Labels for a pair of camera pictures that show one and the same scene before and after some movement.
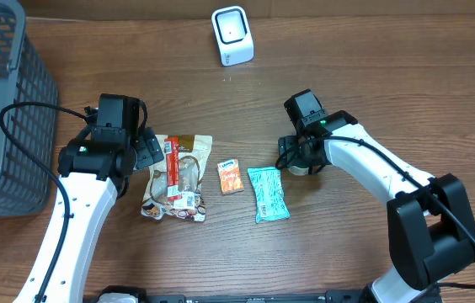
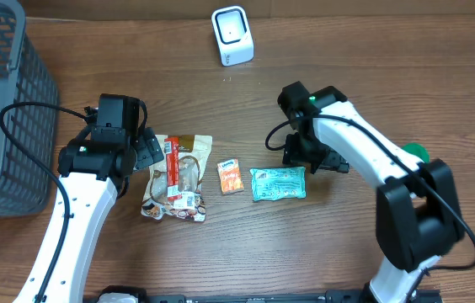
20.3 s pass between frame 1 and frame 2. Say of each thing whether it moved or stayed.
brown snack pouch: stayed
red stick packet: stayed
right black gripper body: stayed
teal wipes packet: moved
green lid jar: moved
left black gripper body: stayed
